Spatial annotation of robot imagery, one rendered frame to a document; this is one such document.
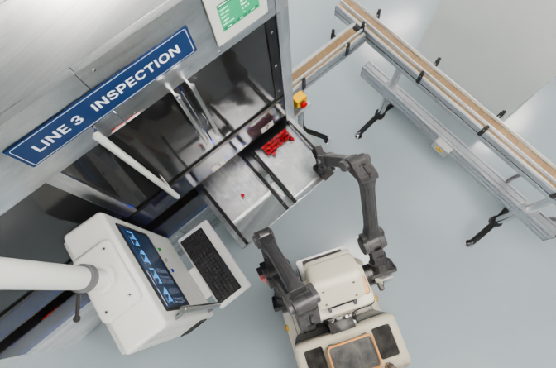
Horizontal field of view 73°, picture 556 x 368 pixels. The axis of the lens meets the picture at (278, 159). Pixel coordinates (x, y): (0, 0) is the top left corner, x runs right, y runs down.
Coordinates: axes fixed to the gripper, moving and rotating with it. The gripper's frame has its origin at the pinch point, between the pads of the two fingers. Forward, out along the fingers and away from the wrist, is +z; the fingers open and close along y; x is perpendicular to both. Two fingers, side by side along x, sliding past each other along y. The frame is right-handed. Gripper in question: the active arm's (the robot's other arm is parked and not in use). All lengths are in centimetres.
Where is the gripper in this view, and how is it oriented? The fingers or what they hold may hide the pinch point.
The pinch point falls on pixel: (322, 174)
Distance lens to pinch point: 209.0
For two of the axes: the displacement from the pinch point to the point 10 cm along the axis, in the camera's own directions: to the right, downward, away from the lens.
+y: -6.4, -7.1, 3.0
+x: -7.7, 6.2, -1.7
